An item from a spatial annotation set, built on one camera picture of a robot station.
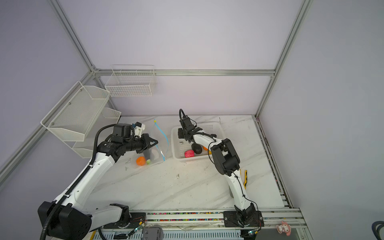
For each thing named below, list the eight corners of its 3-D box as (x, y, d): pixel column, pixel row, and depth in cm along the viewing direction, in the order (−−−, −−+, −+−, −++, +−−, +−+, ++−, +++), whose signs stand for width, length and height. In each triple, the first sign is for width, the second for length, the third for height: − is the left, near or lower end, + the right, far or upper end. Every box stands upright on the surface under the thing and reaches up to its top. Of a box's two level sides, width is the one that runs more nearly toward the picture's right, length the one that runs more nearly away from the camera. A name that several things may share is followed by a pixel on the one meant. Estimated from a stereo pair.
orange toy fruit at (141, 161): (139, 168, 94) (136, 164, 90) (137, 161, 97) (135, 158, 93) (147, 164, 95) (145, 161, 92) (145, 158, 98) (143, 155, 95)
